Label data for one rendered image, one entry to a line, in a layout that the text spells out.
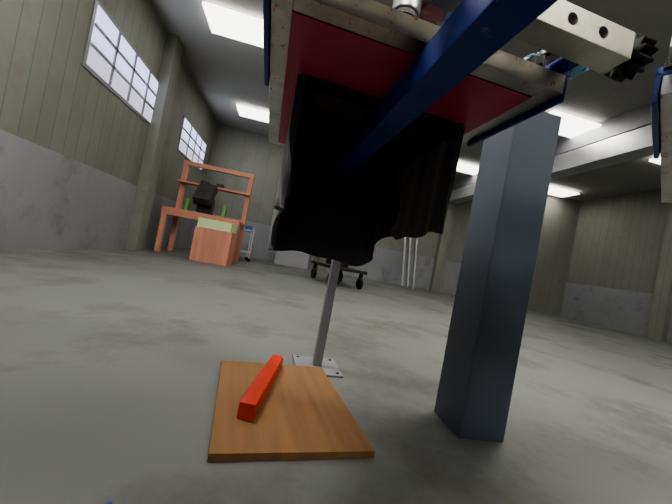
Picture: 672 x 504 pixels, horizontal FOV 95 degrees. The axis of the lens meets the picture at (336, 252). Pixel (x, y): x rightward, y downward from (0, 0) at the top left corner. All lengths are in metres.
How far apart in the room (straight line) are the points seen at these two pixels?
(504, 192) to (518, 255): 0.23
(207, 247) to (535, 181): 5.36
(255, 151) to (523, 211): 9.39
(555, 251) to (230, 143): 10.81
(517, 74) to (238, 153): 9.75
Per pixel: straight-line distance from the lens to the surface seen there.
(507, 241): 1.25
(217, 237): 5.95
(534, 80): 0.79
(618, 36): 0.83
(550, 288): 12.17
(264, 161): 10.15
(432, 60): 0.58
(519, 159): 1.32
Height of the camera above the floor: 0.55
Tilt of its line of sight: 1 degrees up
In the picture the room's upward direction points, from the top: 11 degrees clockwise
